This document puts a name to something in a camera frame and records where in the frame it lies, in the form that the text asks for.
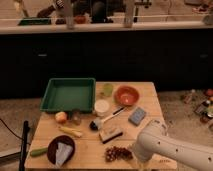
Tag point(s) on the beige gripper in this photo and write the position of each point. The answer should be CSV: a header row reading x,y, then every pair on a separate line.
x,y
142,166

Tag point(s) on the bunch of brown grapes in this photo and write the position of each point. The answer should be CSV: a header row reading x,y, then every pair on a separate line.
x,y
115,153

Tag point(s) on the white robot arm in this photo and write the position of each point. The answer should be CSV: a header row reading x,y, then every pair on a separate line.
x,y
153,139

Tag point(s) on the white paper cup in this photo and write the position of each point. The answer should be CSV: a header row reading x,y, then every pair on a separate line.
x,y
101,107

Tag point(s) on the green translucent cup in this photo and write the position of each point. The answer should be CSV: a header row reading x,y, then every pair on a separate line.
x,y
107,89

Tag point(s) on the wooden block eraser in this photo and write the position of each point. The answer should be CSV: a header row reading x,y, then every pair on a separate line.
x,y
109,134

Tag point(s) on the blue sponge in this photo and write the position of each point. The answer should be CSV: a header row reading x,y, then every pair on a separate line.
x,y
137,116

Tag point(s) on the yellow corn cob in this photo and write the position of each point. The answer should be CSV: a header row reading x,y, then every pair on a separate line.
x,y
70,131

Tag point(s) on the white crumpled cloth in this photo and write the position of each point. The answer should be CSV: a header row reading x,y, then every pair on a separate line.
x,y
62,153

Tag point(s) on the small glass jar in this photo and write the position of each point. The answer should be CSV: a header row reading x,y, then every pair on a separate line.
x,y
76,116

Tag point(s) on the dark brown plate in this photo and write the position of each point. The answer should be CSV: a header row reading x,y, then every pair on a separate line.
x,y
53,146

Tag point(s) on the peach fruit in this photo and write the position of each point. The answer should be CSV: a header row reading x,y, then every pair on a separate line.
x,y
61,117

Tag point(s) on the green cucumber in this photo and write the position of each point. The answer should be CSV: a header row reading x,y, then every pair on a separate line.
x,y
38,152

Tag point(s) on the green plastic tray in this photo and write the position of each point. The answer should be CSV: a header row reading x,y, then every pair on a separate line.
x,y
66,94

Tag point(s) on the black stand pole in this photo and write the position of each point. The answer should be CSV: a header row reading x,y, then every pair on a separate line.
x,y
23,152

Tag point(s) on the background orange bowl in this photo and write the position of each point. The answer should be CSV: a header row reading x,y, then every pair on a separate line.
x,y
80,19

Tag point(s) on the background green tray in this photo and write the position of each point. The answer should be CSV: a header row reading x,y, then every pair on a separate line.
x,y
34,21

